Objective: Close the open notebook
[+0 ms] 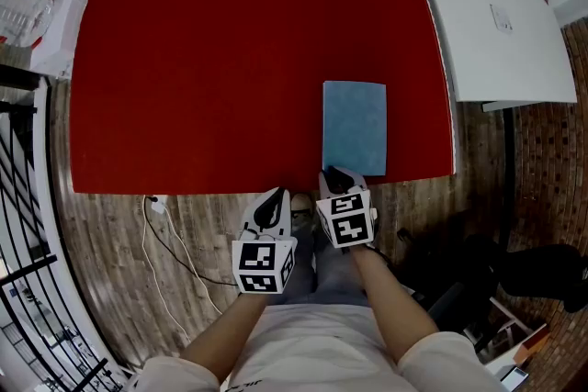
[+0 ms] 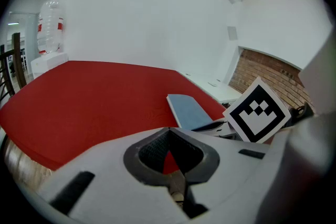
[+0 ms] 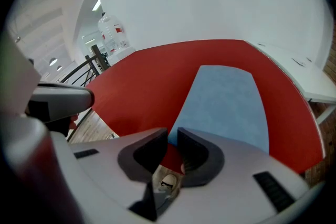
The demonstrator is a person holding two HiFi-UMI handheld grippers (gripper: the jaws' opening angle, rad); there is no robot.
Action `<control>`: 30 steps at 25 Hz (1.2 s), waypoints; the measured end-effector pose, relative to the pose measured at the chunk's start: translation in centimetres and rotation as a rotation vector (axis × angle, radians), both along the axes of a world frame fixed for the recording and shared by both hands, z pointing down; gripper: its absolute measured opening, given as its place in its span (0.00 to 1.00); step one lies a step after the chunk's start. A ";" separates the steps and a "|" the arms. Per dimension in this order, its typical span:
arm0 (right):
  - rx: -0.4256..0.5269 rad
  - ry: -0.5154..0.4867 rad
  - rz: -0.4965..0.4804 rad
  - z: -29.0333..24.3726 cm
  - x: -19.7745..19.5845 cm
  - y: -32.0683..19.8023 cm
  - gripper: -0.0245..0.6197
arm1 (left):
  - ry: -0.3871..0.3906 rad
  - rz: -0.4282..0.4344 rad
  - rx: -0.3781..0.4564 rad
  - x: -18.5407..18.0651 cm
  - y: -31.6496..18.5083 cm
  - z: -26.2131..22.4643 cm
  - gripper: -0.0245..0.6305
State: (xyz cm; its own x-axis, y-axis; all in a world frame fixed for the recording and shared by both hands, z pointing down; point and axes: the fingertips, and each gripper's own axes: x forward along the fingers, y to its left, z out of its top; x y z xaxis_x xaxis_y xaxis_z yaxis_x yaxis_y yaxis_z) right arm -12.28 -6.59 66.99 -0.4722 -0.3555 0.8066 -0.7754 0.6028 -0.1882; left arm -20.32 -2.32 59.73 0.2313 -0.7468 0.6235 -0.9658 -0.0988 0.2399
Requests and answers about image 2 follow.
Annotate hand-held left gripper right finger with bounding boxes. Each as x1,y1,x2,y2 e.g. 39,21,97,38
167,127,289,221

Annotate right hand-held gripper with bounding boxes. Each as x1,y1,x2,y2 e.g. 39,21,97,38
191,76,316,144

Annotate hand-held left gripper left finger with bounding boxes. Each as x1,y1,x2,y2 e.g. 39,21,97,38
38,127,190,224

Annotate blue notebook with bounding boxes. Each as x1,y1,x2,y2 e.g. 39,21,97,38
166,94,214,131

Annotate white desk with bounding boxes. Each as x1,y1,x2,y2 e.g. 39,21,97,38
181,72,244,106

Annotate red table mat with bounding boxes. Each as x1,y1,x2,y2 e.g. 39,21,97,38
0,60,232,172

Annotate white water dispenser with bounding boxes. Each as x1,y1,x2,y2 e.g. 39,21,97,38
30,51,69,79

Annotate dark wooden chair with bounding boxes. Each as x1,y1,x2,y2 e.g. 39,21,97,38
0,32,27,107

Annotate clear water bottle red label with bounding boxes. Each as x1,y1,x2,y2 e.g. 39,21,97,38
36,0,65,55

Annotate white wall plate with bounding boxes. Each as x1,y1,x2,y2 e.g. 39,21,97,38
227,25,238,41

